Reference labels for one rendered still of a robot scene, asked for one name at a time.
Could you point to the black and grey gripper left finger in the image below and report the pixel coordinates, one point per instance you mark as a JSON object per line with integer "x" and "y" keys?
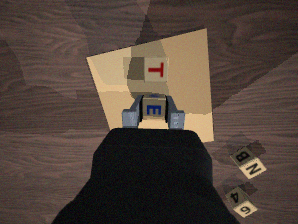
{"x": 133, "y": 116}

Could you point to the tan flat mat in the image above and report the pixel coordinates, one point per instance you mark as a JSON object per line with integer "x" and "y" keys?
{"x": 119, "y": 79}

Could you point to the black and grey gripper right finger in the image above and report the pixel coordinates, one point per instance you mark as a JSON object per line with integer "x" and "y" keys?
{"x": 174, "y": 117}

